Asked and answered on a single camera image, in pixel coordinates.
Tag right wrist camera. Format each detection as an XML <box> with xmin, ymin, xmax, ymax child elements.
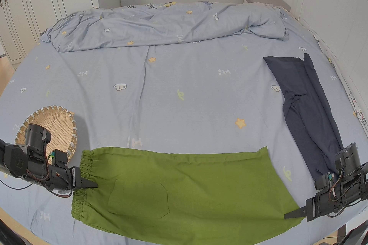
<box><xmin>315</xmin><ymin>173</ymin><xmax>334</xmax><ymax>190</ymax></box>

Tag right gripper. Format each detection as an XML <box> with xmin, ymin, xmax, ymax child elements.
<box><xmin>305</xmin><ymin>189</ymin><xmax>347</xmax><ymax>222</ymax></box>

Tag bed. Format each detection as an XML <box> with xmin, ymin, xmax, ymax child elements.
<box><xmin>0</xmin><ymin>0</ymin><xmax>368</xmax><ymax>245</ymax></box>

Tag round woven basket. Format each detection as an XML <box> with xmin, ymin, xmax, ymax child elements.
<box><xmin>14</xmin><ymin>105</ymin><xmax>78</xmax><ymax>166</ymax></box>

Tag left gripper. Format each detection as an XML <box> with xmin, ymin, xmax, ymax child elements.
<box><xmin>43</xmin><ymin>162</ymin><xmax>83</xmax><ymax>192</ymax></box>

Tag green shorts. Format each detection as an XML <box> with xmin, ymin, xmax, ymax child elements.
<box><xmin>70</xmin><ymin>146</ymin><xmax>306</xmax><ymax>245</ymax></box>

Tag dark blue garment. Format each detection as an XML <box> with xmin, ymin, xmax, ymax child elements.
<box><xmin>263</xmin><ymin>53</ymin><xmax>346</xmax><ymax>185</ymax></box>

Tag black cable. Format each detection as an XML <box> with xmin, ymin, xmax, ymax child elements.
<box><xmin>0</xmin><ymin>171</ymin><xmax>33</xmax><ymax>190</ymax></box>

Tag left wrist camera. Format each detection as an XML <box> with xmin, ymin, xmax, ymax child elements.
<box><xmin>54</xmin><ymin>150</ymin><xmax>70</xmax><ymax>167</ymax></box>

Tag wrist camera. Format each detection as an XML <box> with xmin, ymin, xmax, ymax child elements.
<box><xmin>54</xmin><ymin>150</ymin><xmax>70</xmax><ymax>167</ymax></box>
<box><xmin>315</xmin><ymin>173</ymin><xmax>334</xmax><ymax>190</ymax></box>

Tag pale blue quilt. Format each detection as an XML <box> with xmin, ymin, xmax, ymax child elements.
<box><xmin>39</xmin><ymin>0</ymin><xmax>290</xmax><ymax>52</ymax></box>

